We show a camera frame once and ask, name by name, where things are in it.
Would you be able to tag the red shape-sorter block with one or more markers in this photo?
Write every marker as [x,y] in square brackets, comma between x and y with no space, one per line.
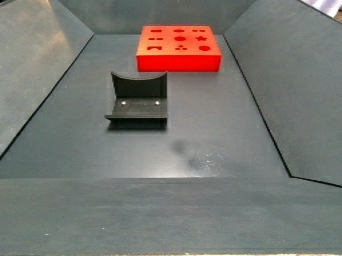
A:
[177,48]

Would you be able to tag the black L-shaped fixture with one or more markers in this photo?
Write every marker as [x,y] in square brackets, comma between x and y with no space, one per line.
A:
[140,106]

